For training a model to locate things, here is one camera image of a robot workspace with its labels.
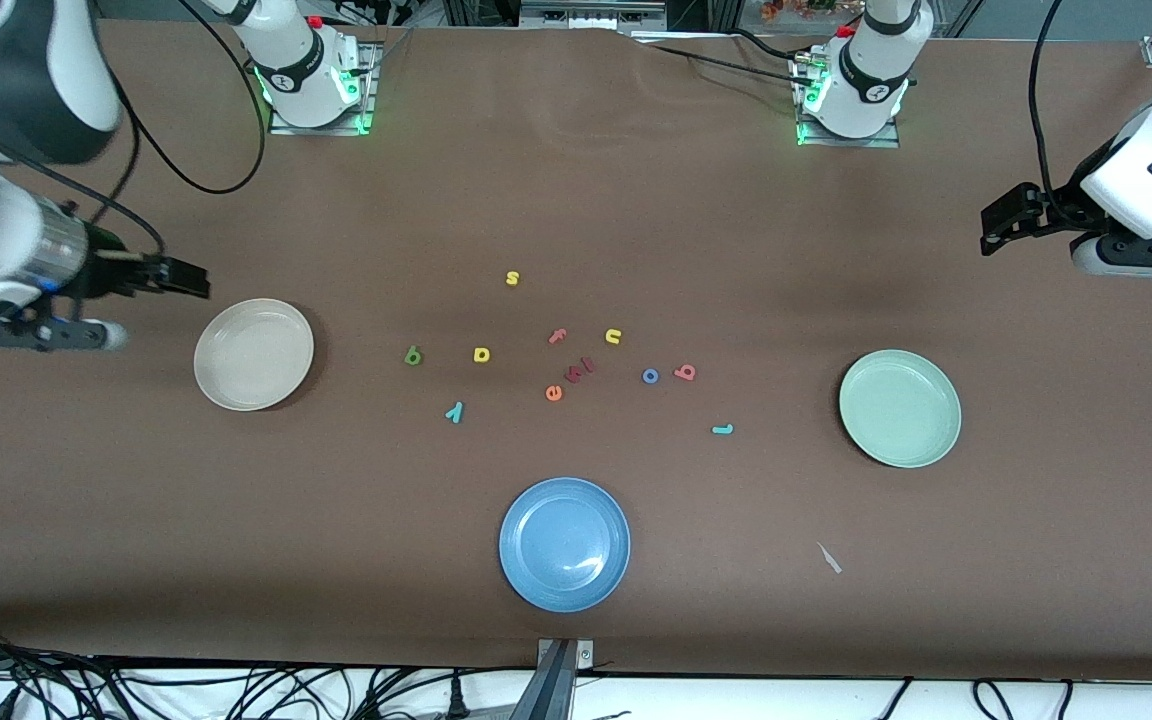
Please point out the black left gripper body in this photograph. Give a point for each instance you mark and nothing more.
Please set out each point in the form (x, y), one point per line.
(1049, 205)

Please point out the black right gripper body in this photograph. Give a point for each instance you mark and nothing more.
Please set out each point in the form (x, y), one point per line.
(108, 272)

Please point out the green foam letter b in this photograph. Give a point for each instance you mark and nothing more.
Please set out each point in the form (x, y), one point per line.
(413, 357)

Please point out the teal foam letter y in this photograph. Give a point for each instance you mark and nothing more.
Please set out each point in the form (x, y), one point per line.
(454, 412)

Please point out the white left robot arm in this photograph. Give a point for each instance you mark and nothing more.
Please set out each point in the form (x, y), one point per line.
(866, 90)

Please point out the beige brown round plate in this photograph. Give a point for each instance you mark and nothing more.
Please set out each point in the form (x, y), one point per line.
(254, 355)

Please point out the light green round plate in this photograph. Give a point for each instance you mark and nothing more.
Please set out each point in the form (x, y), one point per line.
(900, 408)

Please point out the orange decorative object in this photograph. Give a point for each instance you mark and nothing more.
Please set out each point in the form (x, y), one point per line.
(796, 8)

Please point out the small white paper scrap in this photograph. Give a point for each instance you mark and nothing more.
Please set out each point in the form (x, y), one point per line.
(829, 558)

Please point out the brown table cover sheet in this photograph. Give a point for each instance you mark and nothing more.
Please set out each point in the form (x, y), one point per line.
(576, 200)

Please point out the blue round plate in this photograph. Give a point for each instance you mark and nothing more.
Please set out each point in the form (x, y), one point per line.
(564, 545)

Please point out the grey electronics box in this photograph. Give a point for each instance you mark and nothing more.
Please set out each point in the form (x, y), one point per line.
(591, 14)

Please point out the black power plug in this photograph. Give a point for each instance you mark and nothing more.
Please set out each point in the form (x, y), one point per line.
(456, 700)

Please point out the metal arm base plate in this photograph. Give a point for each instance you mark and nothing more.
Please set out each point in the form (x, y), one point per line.
(876, 143)
(366, 105)

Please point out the metal table edge bracket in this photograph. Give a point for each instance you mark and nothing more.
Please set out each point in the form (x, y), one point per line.
(584, 655)

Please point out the grey camera mount pole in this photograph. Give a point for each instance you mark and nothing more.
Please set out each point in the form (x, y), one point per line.
(548, 690)

